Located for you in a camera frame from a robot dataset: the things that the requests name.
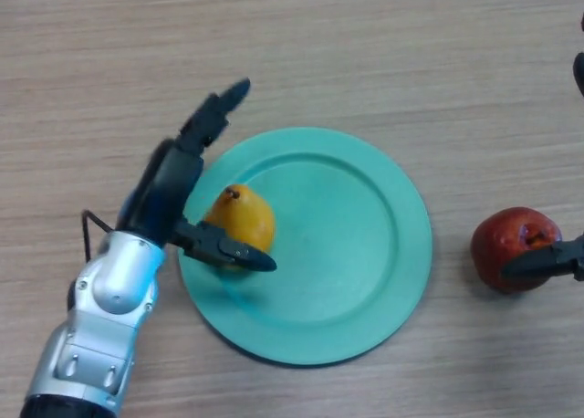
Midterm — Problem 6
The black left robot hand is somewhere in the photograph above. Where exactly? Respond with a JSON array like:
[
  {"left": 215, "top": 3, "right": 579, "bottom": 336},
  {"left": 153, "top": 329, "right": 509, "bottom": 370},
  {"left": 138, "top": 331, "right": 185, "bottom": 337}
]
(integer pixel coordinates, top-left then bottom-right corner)
[{"left": 116, "top": 77, "right": 278, "bottom": 273}]

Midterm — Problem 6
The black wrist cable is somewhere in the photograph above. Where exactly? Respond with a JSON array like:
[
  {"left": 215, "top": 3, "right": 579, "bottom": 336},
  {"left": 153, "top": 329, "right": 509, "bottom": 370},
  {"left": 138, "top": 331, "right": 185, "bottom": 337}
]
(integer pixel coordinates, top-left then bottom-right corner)
[{"left": 81, "top": 211, "right": 113, "bottom": 259}]

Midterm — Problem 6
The red apple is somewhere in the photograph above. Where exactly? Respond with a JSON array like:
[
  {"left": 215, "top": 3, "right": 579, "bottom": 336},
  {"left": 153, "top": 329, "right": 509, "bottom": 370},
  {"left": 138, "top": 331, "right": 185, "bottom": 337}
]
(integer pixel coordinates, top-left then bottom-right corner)
[{"left": 471, "top": 206, "right": 561, "bottom": 294}]

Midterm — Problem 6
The yellow pear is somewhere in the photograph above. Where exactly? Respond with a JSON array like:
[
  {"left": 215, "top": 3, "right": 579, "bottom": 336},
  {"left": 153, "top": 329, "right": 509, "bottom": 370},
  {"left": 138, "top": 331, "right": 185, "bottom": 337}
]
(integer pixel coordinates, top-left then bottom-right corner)
[{"left": 203, "top": 183, "right": 276, "bottom": 274}]

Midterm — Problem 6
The green round plate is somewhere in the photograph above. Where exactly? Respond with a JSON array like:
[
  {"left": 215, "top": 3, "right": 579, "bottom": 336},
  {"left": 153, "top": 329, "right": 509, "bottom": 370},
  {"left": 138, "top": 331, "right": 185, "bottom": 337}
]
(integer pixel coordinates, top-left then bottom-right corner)
[{"left": 177, "top": 126, "right": 433, "bottom": 368}]

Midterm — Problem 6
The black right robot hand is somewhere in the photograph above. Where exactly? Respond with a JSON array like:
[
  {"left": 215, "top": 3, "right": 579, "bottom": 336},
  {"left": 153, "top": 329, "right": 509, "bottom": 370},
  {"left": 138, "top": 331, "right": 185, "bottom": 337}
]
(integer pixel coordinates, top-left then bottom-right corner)
[{"left": 500, "top": 16, "right": 584, "bottom": 282}]

